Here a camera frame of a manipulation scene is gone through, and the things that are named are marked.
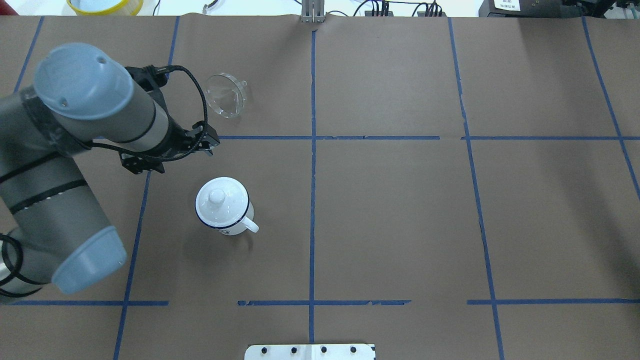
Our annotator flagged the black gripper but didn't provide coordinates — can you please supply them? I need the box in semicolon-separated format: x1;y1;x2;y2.
150;117;220;163

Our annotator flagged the clear glass funnel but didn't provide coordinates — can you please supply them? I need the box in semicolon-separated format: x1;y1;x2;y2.
204;72;249;119

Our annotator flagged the white ceramic lid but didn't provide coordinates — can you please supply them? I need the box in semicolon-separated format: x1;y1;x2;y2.
195;177;250;228

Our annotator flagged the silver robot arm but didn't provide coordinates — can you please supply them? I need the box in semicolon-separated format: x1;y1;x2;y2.
0;42;220;305

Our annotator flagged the white enamel mug blue rim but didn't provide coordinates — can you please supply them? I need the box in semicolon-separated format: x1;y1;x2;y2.
195;177;260;236

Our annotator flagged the yellow rimmed blue bowl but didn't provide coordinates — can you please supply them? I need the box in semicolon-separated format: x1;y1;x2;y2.
66;0;144;16

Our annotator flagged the black device with label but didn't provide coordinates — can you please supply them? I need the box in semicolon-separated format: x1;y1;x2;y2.
478;0;563;19

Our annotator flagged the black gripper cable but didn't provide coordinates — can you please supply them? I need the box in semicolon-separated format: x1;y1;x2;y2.
0;65;210;301

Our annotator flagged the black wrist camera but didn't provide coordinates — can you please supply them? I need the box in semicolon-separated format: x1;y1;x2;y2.
118;152;165;174

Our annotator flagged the aluminium frame post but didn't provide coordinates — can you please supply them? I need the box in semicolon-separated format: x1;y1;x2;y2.
297;0;326;23

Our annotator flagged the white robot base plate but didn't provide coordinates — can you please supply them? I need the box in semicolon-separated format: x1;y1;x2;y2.
244;343;377;360

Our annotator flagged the black cable bundle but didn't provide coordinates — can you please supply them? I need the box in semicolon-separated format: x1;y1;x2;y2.
352;0;446;18

